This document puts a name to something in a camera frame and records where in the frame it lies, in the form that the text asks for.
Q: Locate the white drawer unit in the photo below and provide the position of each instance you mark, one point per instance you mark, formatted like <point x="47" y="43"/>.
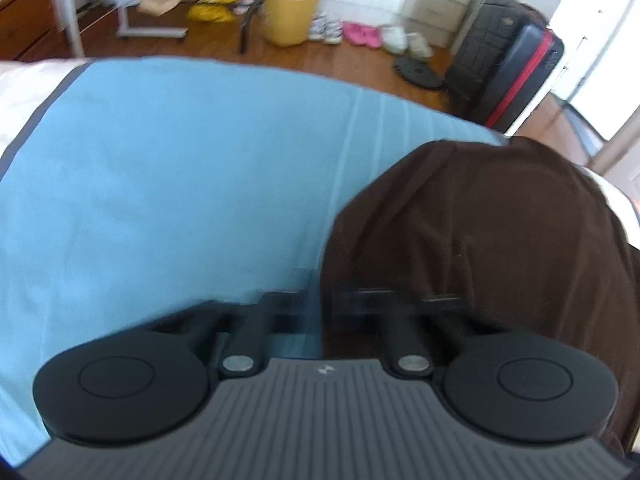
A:
<point x="435" y="12"/>

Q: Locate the yellow trash bin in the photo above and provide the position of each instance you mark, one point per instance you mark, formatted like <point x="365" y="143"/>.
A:
<point x="290" y="17"/>

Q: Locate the white sneaker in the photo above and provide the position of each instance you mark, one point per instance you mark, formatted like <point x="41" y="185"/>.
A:
<point x="334" y="32"/>
<point x="317" y="27"/>

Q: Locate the grey rolling table stand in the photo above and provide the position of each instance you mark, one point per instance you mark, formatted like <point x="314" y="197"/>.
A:
<point x="150" y="31"/>

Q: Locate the brown garment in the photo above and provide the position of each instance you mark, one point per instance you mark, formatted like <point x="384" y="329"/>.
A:
<point x="475" y="220"/>

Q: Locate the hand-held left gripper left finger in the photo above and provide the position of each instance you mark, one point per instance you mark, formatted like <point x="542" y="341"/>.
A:
<point x="280" y="310"/>

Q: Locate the wooden dresser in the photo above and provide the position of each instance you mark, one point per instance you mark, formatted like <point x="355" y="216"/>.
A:
<point x="25" y="20"/>

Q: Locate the white slipper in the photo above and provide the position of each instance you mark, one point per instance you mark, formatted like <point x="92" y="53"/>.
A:
<point x="395" y="40"/>
<point x="420" y="46"/>

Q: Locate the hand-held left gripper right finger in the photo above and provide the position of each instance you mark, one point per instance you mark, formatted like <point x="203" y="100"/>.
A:
<point x="372" y="304"/>

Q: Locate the black chair leg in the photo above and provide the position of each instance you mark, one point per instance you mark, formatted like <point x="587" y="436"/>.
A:
<point x="246" y="30"/>

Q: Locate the white door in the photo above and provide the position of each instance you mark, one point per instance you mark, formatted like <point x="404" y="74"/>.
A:
<point x="595" y="25"/>

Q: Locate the pink slipper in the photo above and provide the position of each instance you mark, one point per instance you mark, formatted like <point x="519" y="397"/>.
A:
<point x="354" y="34"/>
<point x="372" y="37"/>

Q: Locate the light blue bed sheet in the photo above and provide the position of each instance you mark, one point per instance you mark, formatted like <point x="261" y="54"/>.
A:
<point x="150" y="185"/>

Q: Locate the black weight plate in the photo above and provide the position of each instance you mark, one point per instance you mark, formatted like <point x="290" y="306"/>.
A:
<point x="417" y="72"/>

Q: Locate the black suitcase with red stripe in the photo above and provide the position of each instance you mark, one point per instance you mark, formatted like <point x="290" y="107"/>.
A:
<point x="505" y="60"/>

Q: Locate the white bed sheet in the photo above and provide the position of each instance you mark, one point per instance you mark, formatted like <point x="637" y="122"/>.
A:
<point x="30" y="90"/>

